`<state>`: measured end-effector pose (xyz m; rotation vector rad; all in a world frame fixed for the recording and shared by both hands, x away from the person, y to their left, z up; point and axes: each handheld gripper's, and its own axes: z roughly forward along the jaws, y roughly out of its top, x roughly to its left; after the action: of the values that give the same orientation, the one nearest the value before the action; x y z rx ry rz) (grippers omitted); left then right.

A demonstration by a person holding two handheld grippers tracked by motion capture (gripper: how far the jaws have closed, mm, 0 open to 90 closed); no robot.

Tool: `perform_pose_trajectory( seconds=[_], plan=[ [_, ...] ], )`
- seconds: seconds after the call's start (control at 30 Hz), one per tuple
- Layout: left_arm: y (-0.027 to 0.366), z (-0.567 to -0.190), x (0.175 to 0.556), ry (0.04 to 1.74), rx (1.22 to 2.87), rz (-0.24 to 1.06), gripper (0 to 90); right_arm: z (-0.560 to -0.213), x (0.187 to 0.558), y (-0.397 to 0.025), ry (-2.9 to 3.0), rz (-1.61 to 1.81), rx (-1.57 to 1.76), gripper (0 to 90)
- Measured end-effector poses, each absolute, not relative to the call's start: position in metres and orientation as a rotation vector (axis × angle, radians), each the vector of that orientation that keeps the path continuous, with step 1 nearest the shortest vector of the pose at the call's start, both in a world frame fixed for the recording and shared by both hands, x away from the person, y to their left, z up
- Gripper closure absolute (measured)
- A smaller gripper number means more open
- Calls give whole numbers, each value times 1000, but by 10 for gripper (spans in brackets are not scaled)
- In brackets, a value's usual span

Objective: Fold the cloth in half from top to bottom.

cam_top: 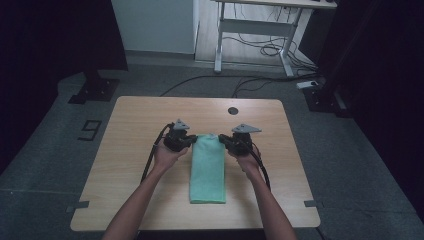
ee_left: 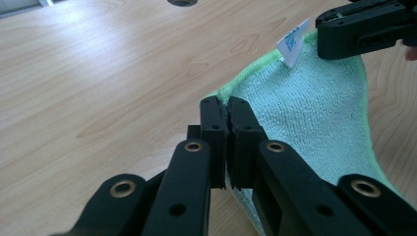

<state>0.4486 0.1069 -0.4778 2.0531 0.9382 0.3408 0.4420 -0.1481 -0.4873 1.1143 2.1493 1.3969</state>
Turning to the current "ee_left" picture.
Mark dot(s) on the green towel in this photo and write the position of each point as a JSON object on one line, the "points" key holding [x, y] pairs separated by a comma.
{"points": [[311, 108]]}

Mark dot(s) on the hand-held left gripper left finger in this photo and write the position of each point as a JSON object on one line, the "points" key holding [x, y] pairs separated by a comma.
{"points": [[216, 150]]}

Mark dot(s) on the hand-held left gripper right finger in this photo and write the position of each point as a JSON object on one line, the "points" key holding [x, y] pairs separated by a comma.
{"points": [[242, 154]]}

